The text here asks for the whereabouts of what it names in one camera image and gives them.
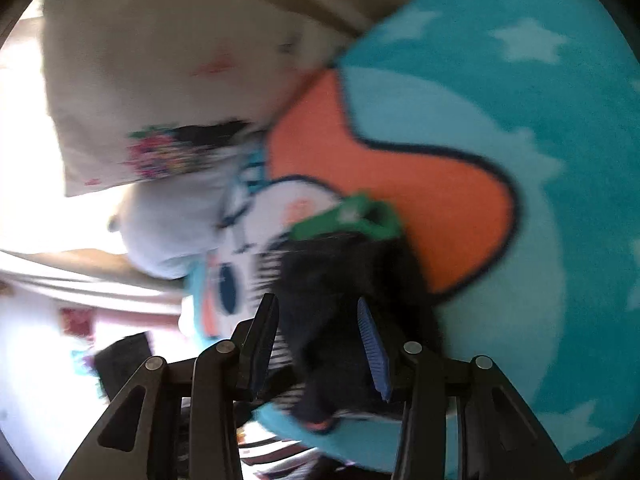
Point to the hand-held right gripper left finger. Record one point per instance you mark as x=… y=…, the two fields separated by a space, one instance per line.
x=261 y=347

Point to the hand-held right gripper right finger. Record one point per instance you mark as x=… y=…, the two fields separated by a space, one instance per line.
x=373 y=352

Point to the navy frog print pants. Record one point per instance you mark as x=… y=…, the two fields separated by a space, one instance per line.
x=330 y=310

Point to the dark object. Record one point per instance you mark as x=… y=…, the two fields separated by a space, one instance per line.
x=122 y=360

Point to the teal printed fleece blanket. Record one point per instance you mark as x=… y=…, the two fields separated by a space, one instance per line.
x=500 y=285

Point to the light blue plush pillow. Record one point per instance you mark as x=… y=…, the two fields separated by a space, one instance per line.
x=170 y=230

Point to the cream floral printed cushion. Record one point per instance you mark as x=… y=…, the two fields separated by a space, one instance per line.
x=150 y=70

